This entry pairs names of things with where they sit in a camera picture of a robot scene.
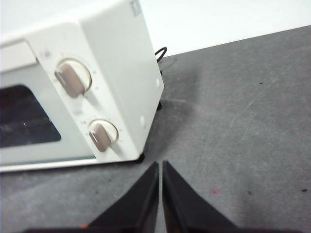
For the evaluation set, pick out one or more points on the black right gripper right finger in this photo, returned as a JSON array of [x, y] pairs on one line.
[[184, 211]]

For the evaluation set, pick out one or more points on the white toaster oven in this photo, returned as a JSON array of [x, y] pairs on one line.
[[116, 60]]

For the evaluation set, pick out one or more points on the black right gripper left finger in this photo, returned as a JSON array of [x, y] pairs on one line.
[[136, 206]]

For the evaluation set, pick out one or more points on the brown and white oven knob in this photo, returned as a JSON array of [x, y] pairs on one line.
[[102, 136], [70, 77]]

